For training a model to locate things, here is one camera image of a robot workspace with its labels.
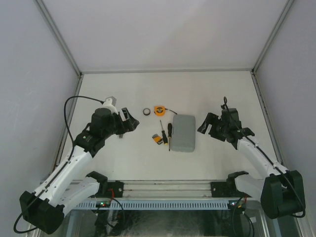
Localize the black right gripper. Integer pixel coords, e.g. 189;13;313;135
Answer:
197;113;228;142

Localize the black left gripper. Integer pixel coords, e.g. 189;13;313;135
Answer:
103;108;139;139

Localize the grey plastic tool case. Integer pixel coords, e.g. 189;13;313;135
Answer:
171;115;196;153

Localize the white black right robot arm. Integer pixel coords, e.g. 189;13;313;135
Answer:
198;108;306;219

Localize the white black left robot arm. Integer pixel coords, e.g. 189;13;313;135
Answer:
19;107;140;235

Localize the black electrical tape roll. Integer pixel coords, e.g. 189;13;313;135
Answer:
143;108;151;116

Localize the orange tape measure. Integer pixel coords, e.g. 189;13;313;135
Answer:
154;106;177;117

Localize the hex key set orange holder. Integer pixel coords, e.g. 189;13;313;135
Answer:
152;134;163;145

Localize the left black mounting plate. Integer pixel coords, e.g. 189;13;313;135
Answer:
96;181;124;198

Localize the black mounting plate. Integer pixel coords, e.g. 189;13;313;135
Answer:
210;181;238;198
96;181;124;198

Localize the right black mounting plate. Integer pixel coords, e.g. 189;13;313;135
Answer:
210;181;238;198

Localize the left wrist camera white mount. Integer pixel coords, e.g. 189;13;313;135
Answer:
102;96;119;115

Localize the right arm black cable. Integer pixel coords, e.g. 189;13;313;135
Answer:
220;96;306;218

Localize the flathead screwdriver black yellow handle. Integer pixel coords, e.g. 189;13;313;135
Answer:
167;123;173;151

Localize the phillips screwdriver black yellow handle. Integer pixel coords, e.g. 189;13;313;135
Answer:
160;120;168;145

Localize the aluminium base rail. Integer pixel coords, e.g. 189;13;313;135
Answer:
37;179;270;198

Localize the blue slotted cable duct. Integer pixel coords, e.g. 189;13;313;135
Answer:
74;200;229;210

